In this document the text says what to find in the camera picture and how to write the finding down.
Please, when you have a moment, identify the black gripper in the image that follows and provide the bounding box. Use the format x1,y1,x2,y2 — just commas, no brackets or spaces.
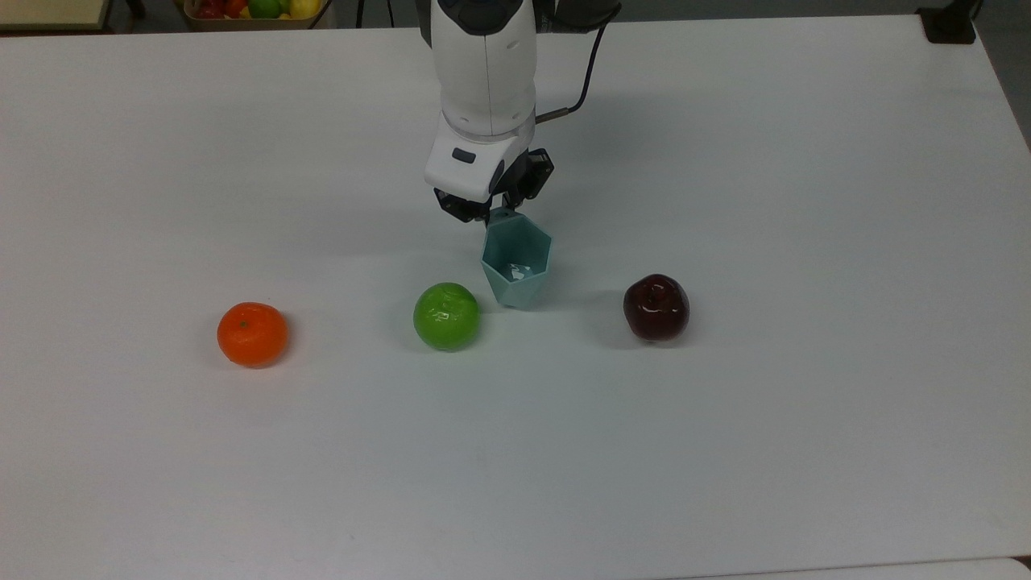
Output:
433,147,556,226

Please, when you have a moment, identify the light blue hexagonal mug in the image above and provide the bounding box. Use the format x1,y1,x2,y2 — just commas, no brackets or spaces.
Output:
481,207,554,311

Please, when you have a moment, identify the green apple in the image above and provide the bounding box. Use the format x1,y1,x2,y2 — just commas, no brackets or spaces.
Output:
413,282,482,352

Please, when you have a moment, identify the dark red apple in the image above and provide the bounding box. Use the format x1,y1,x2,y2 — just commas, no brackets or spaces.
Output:
623,274,691,344

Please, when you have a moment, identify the orange mandarin fruit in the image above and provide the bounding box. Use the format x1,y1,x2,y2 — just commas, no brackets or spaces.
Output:
217,301,289,369

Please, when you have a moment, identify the fruit basket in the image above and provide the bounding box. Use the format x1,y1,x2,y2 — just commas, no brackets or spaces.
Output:
183,0,332,32

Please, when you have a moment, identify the beige wooden desk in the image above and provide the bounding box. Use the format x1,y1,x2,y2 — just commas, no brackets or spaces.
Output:
0,0,114,34

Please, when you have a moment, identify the black table clamp base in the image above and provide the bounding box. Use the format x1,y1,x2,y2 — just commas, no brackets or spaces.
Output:
917,0,981,46

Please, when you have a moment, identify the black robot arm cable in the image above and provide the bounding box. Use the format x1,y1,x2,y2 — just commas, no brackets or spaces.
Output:
535,22,607,124

